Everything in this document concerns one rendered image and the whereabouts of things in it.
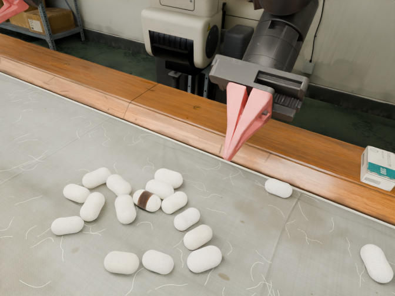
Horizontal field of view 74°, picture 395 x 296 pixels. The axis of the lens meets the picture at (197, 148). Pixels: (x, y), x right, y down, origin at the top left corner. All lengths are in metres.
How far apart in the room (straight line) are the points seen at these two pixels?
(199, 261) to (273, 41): 0.23
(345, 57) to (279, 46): 1.98
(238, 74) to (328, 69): 2.04
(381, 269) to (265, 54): 0.24
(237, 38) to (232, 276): 0.79
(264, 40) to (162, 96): 0.24
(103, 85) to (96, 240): 0.31
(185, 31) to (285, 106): 0.59
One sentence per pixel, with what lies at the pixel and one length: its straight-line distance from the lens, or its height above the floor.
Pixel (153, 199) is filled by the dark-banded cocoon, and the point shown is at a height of 0.76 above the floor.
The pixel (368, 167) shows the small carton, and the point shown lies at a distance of 0.39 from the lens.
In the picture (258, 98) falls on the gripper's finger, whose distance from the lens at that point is 0.27.
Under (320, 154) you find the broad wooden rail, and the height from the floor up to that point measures 0.76.
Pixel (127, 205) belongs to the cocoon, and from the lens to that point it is 0.31.
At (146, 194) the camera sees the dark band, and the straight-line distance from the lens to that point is 0.31.
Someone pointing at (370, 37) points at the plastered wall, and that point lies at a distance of 2.25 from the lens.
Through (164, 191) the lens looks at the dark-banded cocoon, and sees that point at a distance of 0.32.
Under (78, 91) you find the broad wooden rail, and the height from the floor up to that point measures 0.75.
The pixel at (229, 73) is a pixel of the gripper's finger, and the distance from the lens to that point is 0.28.
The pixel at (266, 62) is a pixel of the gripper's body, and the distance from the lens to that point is 0.29.
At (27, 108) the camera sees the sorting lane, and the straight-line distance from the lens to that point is 0.55.
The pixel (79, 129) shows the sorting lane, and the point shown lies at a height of 0.74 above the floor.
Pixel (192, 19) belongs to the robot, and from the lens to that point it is 0.86.
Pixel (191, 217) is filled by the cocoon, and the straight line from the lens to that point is 0.30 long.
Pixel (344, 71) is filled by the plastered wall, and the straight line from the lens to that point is 2.31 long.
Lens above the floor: 1.00
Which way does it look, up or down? 40 degrees down
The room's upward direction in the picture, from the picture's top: 5 degrees clockwise
